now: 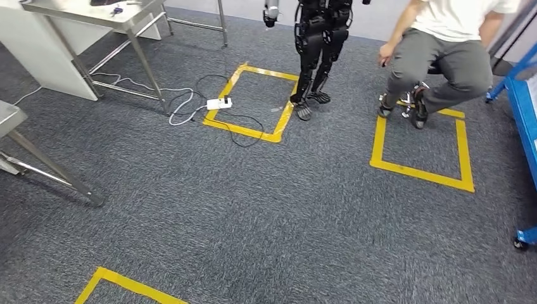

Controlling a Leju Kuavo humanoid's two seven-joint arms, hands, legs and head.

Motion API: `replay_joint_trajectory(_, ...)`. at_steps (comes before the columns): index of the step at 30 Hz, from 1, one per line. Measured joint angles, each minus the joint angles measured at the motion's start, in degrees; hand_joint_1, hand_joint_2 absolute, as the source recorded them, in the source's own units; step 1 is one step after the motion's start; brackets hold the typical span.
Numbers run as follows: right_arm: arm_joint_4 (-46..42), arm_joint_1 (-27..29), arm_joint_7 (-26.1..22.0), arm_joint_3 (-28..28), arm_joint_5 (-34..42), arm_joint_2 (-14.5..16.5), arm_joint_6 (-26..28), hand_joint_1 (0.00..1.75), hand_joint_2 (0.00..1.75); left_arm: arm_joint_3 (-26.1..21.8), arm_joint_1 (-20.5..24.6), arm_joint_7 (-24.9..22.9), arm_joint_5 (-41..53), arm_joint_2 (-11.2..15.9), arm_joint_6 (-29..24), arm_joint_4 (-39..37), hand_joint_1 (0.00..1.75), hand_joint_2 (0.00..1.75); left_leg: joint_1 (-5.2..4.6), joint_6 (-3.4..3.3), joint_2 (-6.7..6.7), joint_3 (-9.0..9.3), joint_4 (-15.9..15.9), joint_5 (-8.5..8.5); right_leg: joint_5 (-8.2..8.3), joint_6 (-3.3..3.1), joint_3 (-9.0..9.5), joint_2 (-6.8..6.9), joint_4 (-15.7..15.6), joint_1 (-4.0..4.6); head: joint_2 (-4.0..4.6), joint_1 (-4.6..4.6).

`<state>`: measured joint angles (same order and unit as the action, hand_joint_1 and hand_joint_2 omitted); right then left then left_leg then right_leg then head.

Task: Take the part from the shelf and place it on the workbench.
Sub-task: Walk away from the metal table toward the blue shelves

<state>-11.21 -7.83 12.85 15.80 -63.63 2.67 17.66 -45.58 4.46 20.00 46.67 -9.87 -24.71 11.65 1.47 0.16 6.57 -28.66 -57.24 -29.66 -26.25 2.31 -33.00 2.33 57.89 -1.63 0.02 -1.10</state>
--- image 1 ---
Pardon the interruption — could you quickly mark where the person's hand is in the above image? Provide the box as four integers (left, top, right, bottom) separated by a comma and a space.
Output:
379, 42, 396, 68

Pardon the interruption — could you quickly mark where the blue metal shelf rack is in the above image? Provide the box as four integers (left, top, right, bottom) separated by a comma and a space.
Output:
486, 42, 537, 253

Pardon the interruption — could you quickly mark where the stainless steel workbench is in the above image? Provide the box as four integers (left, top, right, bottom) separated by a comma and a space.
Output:
0, 100, 106, 207

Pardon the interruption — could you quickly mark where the chrome wheeled stool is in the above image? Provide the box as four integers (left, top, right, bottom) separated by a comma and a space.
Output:
379, 63, 446, 120

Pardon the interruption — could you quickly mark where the person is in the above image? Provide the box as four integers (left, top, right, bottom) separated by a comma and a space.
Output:
376, 0, 521, 130

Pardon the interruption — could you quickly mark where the black humanoid robot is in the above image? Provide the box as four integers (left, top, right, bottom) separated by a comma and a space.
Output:
262, 0, 372, 122

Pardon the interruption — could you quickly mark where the white power strip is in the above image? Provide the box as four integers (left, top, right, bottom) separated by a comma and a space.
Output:
206, 96, 233, 111

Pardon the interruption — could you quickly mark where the stainless steel table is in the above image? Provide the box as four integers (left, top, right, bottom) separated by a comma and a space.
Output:
21, 0, 229, 117

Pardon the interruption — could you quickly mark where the yellow floor tape square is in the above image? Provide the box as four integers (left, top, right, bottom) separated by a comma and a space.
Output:
74, 267, 191, 304

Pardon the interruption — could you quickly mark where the white partition panel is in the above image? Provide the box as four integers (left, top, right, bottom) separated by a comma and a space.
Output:
0, 0, 163, 102

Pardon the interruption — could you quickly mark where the black floor cable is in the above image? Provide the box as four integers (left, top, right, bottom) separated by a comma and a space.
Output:
167, 74, 265, 148

